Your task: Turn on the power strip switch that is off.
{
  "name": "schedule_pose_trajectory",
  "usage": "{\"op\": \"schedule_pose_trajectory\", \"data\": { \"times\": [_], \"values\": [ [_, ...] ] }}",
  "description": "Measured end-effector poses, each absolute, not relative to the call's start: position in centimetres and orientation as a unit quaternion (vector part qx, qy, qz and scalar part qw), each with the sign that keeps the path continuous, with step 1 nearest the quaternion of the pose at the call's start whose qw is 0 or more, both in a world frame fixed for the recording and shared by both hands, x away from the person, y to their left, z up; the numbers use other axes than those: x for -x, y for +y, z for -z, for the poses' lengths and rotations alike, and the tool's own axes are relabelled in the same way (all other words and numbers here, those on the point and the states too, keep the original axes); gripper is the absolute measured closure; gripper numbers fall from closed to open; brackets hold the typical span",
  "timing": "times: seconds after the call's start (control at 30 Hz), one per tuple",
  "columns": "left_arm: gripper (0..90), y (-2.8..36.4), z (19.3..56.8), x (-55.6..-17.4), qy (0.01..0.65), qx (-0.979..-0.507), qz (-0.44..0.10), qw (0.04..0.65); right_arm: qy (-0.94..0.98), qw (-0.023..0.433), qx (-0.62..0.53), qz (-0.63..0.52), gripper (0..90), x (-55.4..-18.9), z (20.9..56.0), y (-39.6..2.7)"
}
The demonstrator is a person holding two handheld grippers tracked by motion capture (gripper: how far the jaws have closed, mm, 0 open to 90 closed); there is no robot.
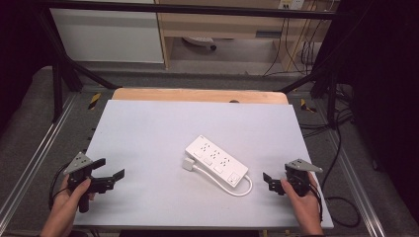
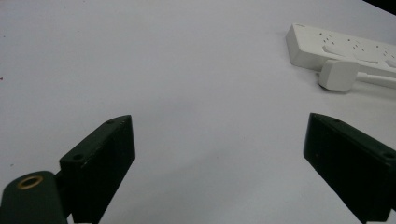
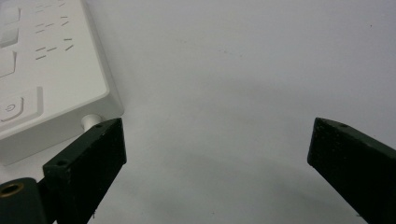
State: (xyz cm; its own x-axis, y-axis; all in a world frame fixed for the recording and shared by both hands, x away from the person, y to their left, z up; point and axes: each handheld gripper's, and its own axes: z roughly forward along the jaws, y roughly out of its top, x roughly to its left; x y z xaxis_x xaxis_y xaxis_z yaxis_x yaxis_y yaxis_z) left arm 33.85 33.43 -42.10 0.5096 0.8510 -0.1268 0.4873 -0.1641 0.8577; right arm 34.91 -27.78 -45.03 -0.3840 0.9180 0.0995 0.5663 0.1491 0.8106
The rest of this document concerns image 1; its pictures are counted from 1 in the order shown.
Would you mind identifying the black hanging cables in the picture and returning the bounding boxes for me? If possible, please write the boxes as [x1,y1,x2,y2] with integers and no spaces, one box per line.
[262,16,330,78]

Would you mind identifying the white power strip under desk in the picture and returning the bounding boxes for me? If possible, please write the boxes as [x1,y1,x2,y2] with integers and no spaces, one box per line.
[182,36,218,51]

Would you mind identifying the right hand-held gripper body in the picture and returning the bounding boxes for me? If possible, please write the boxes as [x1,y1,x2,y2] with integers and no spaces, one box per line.
[276,158,324,198]

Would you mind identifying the wooden table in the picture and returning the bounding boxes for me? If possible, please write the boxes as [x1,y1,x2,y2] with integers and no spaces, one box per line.
[111,87,290,106]

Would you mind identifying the black horizontal frame bar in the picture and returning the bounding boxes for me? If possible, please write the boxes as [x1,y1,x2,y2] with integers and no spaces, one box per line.
[39,0,338,22]

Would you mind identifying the white cabinet panel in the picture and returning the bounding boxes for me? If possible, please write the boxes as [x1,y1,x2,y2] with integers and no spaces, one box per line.
[48,0,165,64]

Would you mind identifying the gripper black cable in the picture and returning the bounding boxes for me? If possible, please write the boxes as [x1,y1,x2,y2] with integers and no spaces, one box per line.
[308,181,324,222]
[48,162,71,211]

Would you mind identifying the black curtain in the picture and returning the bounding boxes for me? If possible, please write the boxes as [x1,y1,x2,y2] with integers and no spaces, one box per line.
[0,0,53,127]
[324,0,419,228]

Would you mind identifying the white wall socket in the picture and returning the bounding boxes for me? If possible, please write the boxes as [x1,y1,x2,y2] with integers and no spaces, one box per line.
[278,0,306,11]

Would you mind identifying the black frame leg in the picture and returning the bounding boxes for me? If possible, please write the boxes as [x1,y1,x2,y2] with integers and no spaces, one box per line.
[39,8,122,123]
[278,13,355,127]

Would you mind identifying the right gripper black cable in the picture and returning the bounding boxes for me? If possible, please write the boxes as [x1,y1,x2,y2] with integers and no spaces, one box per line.
[308,181,324,222]

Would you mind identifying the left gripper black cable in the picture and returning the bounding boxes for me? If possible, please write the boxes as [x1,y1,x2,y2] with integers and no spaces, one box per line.
[48,162,71,211]

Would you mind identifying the light wooden desk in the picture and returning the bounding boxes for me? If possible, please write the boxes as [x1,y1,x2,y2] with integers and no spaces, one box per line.
[154,0,325,70]

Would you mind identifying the yellow hanging cable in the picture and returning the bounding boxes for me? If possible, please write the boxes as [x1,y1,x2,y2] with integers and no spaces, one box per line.
[287,9,313,72]

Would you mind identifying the white cable with plug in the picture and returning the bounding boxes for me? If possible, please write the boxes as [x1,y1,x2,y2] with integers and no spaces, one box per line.
[181,157,254,198]

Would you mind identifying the aluminium floor rail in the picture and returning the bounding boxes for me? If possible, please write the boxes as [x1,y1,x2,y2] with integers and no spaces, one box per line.
[324,129,387,237]
[0,93,79,225]

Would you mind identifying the pale grey table board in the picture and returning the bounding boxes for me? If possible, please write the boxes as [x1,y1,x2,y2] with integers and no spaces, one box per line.
[73,100,335,230]

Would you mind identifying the black floor cable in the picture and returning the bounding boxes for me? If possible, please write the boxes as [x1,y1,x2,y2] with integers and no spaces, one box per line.
[319,126,362,229]

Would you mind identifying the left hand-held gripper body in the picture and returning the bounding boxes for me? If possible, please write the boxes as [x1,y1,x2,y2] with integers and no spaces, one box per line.
[63,151,117,213]

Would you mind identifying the person's right hand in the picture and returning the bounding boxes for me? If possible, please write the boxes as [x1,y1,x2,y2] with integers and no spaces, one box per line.
[280,172,323,225]

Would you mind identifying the person's left hand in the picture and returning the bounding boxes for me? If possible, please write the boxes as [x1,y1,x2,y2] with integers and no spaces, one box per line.
[48,174,97,222]

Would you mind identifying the white power strip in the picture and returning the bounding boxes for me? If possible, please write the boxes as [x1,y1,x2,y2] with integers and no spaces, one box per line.
[185,134,249,189]
[182,36,218,51]

